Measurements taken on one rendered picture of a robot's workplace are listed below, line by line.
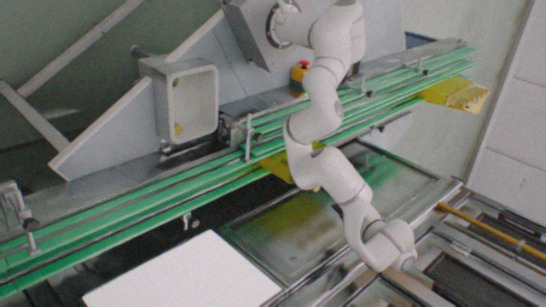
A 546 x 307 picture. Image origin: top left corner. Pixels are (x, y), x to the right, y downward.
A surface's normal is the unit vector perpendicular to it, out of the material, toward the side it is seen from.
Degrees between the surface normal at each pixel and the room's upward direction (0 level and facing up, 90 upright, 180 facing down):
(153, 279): 90
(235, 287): 90
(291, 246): 90
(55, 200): 90
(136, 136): 0
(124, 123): 0
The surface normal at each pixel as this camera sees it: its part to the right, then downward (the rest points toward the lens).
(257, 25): 0.65, 0.39
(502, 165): -0.71, 0.31
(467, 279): 0.07, -0.86
